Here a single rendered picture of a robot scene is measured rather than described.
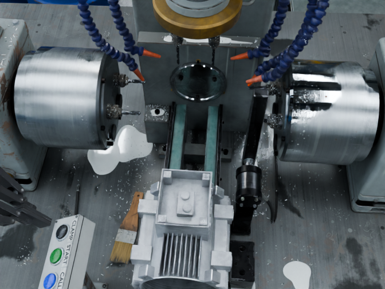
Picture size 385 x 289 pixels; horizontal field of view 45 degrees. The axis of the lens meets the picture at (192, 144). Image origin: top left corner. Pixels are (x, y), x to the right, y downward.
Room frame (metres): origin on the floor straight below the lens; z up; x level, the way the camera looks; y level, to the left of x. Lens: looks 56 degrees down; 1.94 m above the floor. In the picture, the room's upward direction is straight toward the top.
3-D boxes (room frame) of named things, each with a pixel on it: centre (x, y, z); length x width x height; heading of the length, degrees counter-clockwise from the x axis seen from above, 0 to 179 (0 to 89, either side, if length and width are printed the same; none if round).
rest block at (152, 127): (0.80, 0.10, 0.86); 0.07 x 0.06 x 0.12; 86
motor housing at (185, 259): (0.38, 0.02, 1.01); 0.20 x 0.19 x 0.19; 176
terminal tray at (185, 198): (0.42, 0.01, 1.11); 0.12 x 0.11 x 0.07; 176
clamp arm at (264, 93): (0.58, -0.13, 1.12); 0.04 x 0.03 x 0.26; 176
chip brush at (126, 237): (0.51, 0.17, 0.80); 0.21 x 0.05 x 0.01; 168
